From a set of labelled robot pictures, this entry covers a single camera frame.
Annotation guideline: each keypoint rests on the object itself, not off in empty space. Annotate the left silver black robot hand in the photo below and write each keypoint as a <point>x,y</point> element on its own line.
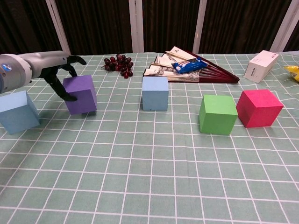
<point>46,61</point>

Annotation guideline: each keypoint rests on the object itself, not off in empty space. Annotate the painted paper folding fan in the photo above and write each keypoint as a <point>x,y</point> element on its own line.
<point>210,73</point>

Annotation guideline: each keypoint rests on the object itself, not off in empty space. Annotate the light blue foam cube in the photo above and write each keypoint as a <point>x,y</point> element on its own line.
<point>18,114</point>
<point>155,94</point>

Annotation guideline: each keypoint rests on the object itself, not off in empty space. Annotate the purple foam cube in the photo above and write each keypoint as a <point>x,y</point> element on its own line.
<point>84,95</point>

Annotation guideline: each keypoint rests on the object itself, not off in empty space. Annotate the dark pleated curtain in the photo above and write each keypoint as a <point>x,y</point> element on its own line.
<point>100,25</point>

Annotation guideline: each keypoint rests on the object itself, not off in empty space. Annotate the red foam cube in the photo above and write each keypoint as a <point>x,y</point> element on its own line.
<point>259,109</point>

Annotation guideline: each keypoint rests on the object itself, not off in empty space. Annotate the yellow snack bag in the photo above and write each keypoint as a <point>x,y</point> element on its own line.
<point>294,72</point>

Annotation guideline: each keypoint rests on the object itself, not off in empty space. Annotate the blue snack wrapper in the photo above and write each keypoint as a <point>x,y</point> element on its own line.
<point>188,65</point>

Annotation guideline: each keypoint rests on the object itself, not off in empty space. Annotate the white cardboard box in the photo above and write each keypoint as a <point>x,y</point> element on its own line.
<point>259,67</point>

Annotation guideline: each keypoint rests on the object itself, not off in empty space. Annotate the dark red grape bunch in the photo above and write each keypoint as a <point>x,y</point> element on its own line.
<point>119,65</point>

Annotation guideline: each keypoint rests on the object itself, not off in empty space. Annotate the green checked tablecloth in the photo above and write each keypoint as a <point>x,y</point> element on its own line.
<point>149,168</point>

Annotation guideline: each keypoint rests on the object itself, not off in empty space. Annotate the green foam cube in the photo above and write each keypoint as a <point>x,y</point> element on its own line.
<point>217,114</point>

